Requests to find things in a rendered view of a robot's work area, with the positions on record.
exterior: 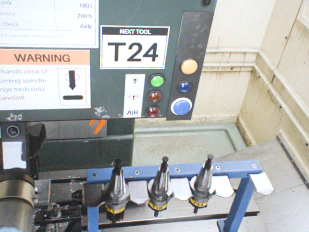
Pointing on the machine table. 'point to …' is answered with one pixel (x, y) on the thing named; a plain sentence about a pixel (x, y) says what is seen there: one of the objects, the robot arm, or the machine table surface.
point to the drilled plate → (42, 201)
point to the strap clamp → (73, 219)
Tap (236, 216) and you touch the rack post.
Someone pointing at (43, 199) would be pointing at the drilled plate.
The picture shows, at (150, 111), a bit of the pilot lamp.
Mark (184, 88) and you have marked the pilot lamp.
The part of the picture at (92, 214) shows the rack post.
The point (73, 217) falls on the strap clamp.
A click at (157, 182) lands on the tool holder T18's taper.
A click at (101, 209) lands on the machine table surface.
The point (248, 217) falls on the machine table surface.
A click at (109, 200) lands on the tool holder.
